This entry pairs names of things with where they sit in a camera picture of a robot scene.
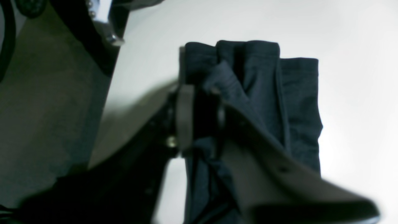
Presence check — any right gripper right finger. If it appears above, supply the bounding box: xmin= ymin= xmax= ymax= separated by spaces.
xmin=211 ymin=88 xmax=380 ymax=224

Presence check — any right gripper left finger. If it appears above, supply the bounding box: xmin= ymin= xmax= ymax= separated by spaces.
xmin=19 ymin=85 xmax=195 ymax=224

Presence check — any dark long-sleeve T-shirt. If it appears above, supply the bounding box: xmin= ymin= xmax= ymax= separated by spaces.
xmin=184 ymin=40 xmax=323 ymax=224

